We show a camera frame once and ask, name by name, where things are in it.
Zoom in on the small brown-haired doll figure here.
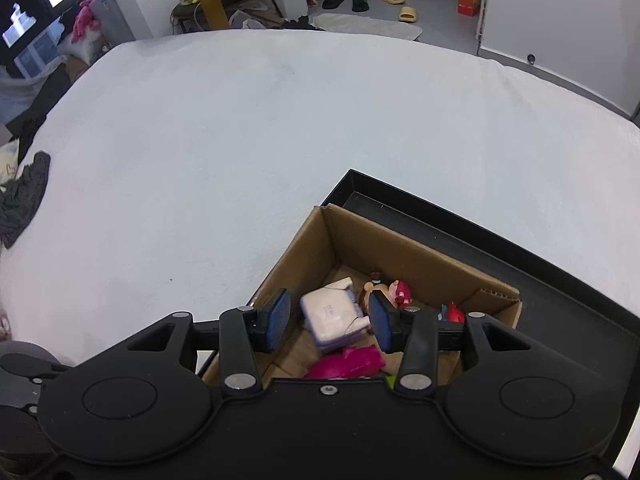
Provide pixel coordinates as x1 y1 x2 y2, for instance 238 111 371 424
359 271 412 311

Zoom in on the magenta dinosaur-suit figure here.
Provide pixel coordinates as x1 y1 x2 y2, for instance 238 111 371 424
304 344 385 379

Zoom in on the white square figure box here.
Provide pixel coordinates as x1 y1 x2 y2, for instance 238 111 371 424
299 278 371 353

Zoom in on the red crab beer-mug toy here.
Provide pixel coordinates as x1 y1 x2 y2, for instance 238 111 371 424
438 301 465 323

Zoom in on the brown cardboard box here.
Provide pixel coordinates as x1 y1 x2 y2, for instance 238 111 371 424
202 204 523 388

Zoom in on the black rectangular tray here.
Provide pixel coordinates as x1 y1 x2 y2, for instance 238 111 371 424
196 168 640 466

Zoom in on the white tablecloth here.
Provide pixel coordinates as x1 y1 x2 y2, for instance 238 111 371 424
0 28 640 480

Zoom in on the dark grey cloth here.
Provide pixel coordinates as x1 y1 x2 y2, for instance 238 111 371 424
0 151 51 249

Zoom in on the white floor mat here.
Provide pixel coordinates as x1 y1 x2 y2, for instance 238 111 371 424
310 13 423 41

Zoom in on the yellow slipper right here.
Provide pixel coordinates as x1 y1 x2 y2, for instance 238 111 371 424
398 6 418 24

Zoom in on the black slipper right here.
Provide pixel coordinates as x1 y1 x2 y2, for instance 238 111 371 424
352 0 370 13

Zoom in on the black slipper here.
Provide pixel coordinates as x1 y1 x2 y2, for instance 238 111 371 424
352 0 370 13
322 0 345 10

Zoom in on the black slipper left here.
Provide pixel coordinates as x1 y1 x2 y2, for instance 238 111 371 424
322 0 345 10

